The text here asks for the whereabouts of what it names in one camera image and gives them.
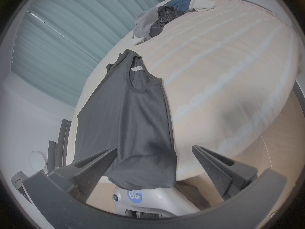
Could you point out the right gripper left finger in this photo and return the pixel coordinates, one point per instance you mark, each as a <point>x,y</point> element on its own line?
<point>90,170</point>

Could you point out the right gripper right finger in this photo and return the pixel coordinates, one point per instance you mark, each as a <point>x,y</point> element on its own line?
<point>221,170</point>

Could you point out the black T-shirt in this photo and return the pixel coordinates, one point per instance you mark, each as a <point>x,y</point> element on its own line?
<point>131,118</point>

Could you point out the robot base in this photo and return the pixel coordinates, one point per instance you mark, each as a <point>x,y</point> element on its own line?
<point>147,199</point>

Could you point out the bed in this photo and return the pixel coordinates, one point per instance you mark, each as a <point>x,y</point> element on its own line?
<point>226,68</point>

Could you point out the pile of clothes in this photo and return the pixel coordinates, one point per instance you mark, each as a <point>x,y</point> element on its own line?
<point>152,20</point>

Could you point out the black chest of drawers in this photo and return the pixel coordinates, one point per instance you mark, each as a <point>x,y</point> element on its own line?
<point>64,142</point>

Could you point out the black dressing table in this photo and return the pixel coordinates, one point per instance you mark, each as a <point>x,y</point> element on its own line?
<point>52,156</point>

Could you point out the round white mirror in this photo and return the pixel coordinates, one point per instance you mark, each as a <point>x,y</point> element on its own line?
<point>37,160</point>

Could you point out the blue-green curtain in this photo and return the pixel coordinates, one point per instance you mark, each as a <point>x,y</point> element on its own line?
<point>47,68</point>
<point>95,13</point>

